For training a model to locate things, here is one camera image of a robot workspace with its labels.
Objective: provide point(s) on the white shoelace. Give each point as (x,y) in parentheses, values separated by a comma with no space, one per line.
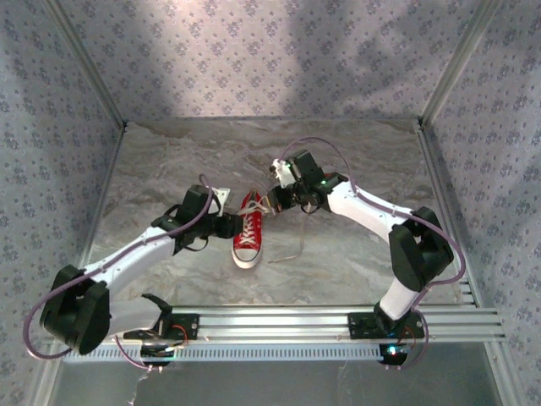
(302,237)
(250,239)

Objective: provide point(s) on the red canvas sneaker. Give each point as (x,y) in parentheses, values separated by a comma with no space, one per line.
(246,254)

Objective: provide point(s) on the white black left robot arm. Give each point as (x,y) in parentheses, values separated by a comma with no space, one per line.
(127,258)

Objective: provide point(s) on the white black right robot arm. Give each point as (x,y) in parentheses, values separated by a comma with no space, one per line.
(372,209)

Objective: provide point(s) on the black controller board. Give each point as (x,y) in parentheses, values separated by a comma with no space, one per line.
(391,359)
(154,359)

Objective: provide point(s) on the white torn strip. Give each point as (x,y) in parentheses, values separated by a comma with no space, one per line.
(135,388)

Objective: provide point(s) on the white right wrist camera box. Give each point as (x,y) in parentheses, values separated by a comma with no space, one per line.
(282,173)

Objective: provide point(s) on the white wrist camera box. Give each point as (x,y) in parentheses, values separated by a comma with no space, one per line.
(223,196)
(282,173)

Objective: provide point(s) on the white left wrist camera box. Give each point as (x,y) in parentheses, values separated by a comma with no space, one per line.
(223,196)

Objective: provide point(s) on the aluminium side rail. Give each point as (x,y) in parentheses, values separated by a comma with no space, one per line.
(100,211)
(435,169)

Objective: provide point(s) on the aluminium mounting rail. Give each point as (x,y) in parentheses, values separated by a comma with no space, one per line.
(274,325)

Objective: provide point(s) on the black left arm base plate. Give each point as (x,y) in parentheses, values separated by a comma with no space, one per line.
(190,327)

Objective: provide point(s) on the floral fabric enclosure lining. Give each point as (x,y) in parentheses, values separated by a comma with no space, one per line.
(270,51)

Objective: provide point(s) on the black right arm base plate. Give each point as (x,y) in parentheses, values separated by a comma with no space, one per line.
(359,325)

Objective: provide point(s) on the aluminium frame post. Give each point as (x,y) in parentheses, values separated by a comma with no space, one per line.
(89,67)
(458,63)

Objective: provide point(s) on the aluminium frame leg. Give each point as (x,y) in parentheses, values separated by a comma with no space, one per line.
(498,374)
(45,374)

